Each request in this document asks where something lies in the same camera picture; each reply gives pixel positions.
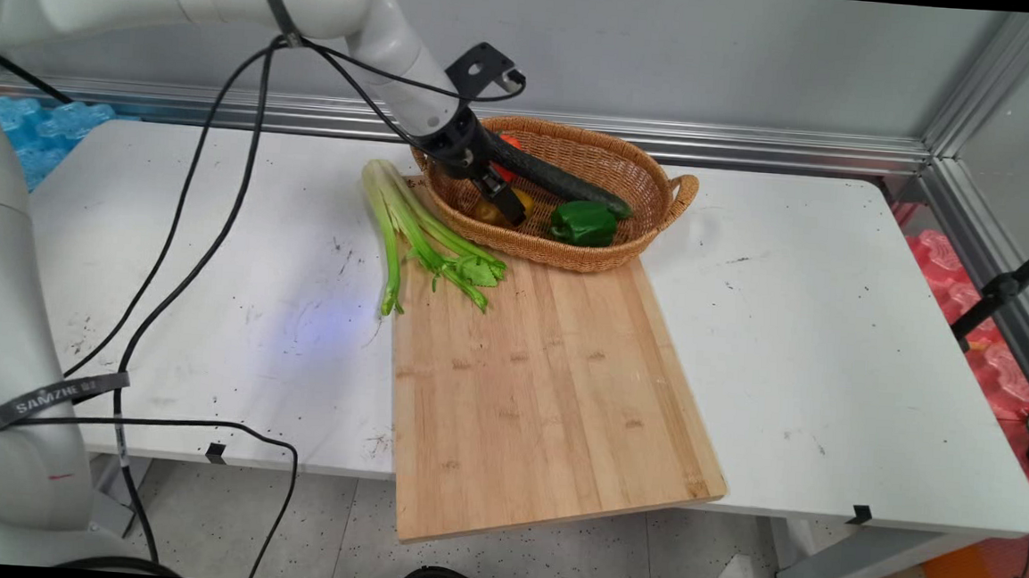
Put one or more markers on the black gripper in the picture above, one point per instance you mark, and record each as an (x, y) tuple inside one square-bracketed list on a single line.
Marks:
[(456, 142)]

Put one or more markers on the yellow brown potato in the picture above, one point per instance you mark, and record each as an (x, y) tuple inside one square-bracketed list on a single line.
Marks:
[(486, 213)]

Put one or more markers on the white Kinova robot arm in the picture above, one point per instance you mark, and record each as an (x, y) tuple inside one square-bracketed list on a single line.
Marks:
[(14, 294)]

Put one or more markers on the red tomato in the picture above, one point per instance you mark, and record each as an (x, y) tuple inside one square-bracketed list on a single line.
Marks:
[(511, 140)]

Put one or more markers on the dark green cucumber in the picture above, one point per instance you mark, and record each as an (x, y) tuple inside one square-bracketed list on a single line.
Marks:
[(574, 190)]

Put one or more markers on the green celery bunch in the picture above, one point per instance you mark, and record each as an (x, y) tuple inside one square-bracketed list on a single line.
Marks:
[(416, 225)]

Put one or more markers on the green bell pepper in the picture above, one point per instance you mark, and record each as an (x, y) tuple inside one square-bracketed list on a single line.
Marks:
[(583, 223)]

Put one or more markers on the woven wicker basket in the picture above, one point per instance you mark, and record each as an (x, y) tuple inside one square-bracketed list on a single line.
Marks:
[(634, 167)]

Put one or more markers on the bamboo cutting board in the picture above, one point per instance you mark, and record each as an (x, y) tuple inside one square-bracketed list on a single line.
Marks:
[(553, 390)]

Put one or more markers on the black table edge clip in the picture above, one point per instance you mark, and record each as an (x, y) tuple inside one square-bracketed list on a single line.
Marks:
[(216, 452), (861, 515)]

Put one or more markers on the blue foam sheet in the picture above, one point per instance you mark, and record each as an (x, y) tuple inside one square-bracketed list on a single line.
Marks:
[(42, 130)]

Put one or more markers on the black tripod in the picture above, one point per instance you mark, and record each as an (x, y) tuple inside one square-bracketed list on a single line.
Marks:
[(1001, 287)]

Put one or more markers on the pink foam sheet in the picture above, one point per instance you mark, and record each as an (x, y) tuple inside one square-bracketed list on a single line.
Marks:
[(1001, 372)]

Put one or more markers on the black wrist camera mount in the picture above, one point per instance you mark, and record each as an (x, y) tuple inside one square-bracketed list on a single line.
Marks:
[(485, 68)]

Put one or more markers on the horizontal aluminium frame rail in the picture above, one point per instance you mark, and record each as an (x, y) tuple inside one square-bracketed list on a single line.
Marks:
[(711, 142)]

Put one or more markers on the grey table leg bracket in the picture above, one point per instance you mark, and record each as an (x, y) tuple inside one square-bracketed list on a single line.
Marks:
[(113, 497)]

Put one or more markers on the aluminium side frame rail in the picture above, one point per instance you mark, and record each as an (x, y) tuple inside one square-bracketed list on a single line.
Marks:
[(998, 274)]

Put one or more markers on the grey table leg frame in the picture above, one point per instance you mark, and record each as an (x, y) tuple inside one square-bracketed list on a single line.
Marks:
[(855, 556)]

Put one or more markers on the slanted aluminium frame post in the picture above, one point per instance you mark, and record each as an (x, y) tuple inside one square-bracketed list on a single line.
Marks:
[(996, 82)]

